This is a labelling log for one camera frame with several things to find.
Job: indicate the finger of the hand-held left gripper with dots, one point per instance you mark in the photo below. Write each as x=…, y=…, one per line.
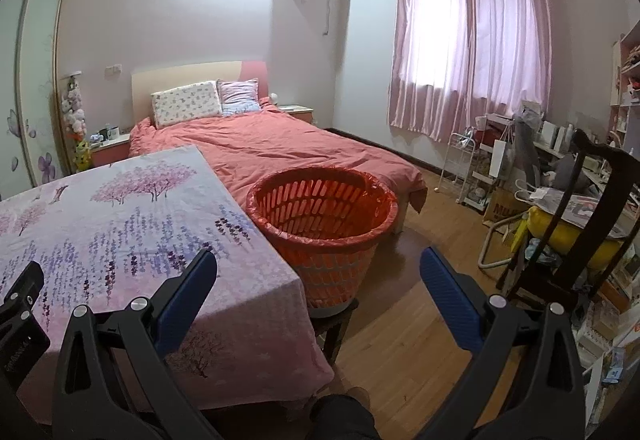
x=25, y=287

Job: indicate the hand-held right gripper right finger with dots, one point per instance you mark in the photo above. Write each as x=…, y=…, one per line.
x=450, y=302

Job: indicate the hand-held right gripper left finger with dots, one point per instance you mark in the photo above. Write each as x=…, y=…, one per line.
x=185, y=302

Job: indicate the orange plastic laundry basket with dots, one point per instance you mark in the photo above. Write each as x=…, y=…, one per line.
x=325, y=280

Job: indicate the floral printed tablecloth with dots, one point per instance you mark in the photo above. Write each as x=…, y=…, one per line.
x=125, y=230

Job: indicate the brown paper bag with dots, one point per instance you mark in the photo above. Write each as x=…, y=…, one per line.
x=502, y=210

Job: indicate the dark wooden stool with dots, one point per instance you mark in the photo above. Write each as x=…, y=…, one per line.
x=332, y=330

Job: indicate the yellow cushion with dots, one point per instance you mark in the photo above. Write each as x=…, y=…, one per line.
x=550, y=226

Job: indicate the white shelf trolley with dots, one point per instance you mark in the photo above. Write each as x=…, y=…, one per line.
x=480, y=180

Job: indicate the yellow green plush toy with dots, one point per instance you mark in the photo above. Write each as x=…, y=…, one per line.
x=82, y=155

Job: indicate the white paper bag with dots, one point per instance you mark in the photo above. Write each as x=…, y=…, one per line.
x=500, y=157

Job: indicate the person's leg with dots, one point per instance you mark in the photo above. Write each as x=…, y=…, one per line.
x=345, y=420

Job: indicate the pile of packaged goods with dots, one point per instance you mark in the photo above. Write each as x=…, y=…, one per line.
x=605, y=335

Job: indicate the pink white nightstand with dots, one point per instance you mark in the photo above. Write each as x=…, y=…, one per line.
x=112, y=153
x=296, y=112

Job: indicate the printed magazine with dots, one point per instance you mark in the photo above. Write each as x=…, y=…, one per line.
x=585, y=210

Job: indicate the grey hanging garment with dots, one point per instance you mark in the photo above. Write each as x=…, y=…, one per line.
x=527, y=145

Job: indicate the cluttered white desk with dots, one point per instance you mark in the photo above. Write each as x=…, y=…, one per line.
x=555, y=152

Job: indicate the salmon duvet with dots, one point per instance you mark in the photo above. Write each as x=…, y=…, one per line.
x=300, y=145

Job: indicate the white floral pillow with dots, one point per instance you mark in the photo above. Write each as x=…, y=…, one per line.
x=187, y=104

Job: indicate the dark wooden chair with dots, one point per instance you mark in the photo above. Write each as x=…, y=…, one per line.
x=590, y=145

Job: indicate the pink striped pillow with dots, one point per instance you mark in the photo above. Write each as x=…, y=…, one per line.
x=240, y=95

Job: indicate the wardrobe with flower print doors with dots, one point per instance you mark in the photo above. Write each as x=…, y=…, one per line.
x=35, y=70

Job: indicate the cream pink bed headboard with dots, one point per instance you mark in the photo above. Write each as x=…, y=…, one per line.
x=190, y=75

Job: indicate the pink curtain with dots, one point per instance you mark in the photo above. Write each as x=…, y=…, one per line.
x=470, y=45

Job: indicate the pink white bookshelf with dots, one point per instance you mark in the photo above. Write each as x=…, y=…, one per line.
x=620, y=70

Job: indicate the white tubular frame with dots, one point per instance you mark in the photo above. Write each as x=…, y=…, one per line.
x=487, y=245

